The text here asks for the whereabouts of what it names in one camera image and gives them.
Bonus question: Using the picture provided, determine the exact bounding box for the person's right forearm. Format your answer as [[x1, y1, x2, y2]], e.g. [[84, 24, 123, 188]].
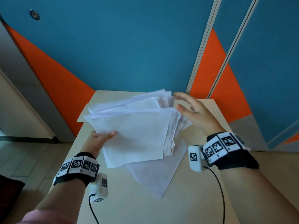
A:
[[220, 166, 299, 224]]

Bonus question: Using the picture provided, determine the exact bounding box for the person's right hand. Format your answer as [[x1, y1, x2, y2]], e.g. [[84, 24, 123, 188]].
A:
[[173, 92, 226, 137]]

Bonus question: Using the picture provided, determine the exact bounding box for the black camera cable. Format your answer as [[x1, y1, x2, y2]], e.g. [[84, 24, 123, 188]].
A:
[[88, 194, 100, 224], [203, 166, 226, 224]]

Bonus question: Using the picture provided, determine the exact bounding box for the person's left hand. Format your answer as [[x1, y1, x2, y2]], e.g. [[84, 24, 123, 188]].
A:
[[81, 131, 116, 159]]

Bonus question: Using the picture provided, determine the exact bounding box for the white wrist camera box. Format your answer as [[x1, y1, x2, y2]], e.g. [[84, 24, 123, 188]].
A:
[[87, 173, 108, 203], [188, 145, 208, 173]]

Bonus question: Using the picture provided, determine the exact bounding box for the black marker wristband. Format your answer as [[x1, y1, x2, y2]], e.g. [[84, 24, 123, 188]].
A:
[[201, 131, 260, 171], [52, 152, 100, 187]]

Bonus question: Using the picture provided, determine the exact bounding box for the grey door frame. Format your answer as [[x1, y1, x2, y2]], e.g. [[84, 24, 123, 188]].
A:
[[0, 20, 76, 143]]

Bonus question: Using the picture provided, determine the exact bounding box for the person's left forearm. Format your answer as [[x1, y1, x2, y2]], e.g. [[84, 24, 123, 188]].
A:
[[35, 178, 86, 224]]

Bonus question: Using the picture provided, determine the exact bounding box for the dark red cushion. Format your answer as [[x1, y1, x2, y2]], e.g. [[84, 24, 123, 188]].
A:
[[0, 174, 26, 222]]

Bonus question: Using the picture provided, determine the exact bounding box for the stack of white papers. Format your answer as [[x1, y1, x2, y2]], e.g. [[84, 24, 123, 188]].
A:
[[83, 89, 193, 169]]

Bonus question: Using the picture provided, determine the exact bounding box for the pink sleeve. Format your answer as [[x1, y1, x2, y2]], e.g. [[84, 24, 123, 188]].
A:
[[17, 208, 76, 224]]

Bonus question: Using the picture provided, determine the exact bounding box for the round metal wall fixture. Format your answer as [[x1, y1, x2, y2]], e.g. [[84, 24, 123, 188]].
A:
[[29, 9, 41, 21]]

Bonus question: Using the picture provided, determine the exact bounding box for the single white paper sheet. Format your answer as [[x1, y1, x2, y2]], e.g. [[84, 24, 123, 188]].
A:
[[121, 139, 188, 200]]

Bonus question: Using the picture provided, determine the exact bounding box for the white partition frame strip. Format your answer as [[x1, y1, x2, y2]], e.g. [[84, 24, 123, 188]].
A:
[[186, 0, 223, 94], [206, 0, 261, 100]]

